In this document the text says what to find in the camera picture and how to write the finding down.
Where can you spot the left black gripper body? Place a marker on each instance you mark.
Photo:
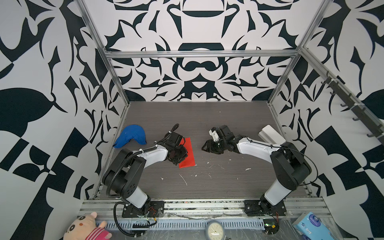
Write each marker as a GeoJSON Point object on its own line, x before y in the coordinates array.
{"type": "Point", "coordinates": [180, 154]}

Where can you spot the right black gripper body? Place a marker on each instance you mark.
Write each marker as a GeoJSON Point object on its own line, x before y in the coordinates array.
{"type": "Point", "coordinates": [217, 147]}

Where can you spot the red square paper sheet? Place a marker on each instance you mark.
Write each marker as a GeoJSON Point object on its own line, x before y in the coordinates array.
{"type": "Point", "coordinates": [189, 161]}

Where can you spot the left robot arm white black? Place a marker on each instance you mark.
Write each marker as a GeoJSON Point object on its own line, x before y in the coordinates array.
{"type": "Point", "coordinates": [122, 177]}

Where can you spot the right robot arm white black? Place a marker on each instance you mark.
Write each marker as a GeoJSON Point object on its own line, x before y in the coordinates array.
{"type": "Point", "coordinates": [290, 165]}

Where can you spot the white rectangular box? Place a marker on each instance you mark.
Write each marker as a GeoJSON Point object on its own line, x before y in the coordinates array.
{"type": "Point", "coordinates": [269, 135]}

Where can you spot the blue cloth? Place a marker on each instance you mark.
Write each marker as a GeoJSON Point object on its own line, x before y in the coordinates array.
{"type": "Point", "coordinates": [131, 132]}

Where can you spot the round analog clock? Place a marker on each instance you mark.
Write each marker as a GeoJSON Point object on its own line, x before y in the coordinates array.
{"type": "Point", "coordinates": [215, 231]}

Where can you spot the blue tissue pack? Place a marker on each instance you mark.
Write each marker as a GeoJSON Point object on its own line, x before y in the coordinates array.
{"type": "Point", "coordinates": [310, 227]}

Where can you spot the pink plush toy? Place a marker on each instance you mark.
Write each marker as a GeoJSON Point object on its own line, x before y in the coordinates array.
{"type": "Point", "coordinates": [84, 228]}

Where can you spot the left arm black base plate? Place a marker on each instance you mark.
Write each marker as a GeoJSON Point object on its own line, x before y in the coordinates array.
{"type": "Point", "coordinates": [151, 209]}

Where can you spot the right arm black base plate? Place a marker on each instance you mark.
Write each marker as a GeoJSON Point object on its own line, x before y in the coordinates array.
{"type": "Point", "coordinates": [263, 207]}

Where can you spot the white slotted cable duct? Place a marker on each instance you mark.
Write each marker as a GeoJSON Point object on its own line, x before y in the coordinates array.
{"type": "Point", "coordinates": [186, 224]}

